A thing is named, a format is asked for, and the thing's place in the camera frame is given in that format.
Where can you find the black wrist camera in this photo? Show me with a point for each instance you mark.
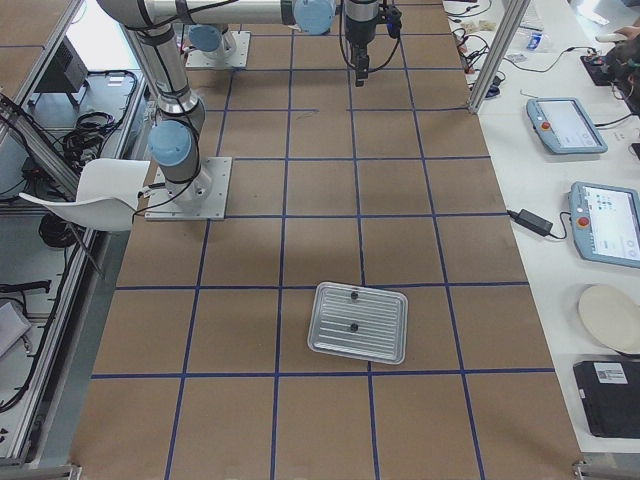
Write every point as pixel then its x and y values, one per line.
pixel 393 22

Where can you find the black power adapter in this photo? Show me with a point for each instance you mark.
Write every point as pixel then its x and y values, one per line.
pixel 531 222

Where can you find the beige round plate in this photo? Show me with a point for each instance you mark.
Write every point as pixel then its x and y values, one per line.
pixel 611 317

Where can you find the black flat box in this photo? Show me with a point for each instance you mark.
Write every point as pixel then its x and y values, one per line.
pixel 609 391

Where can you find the aluminium frame post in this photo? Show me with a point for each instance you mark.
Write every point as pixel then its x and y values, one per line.
pixel 504 34

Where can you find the white plastic chair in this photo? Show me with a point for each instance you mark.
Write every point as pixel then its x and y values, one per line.
pixel 107 195

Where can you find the silver ribbed metal tray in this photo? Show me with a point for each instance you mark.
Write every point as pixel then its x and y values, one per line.
pixel 382 316

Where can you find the upper blue teach pendant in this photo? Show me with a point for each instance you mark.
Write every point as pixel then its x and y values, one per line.
pixel 564 127

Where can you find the black electronics board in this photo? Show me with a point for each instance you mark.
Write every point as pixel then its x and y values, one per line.
pixel 597 70

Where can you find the blue teach pendant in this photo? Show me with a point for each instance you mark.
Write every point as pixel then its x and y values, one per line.
pixel 605 223
pixel 564 127

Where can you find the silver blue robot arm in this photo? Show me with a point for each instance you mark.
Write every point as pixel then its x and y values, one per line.
pixel 216 42
pixel 151 24

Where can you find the lower blue teach pendant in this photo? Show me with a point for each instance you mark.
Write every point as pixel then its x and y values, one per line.
pixel 605 223

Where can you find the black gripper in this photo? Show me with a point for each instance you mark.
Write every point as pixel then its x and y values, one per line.
pixel 357 33

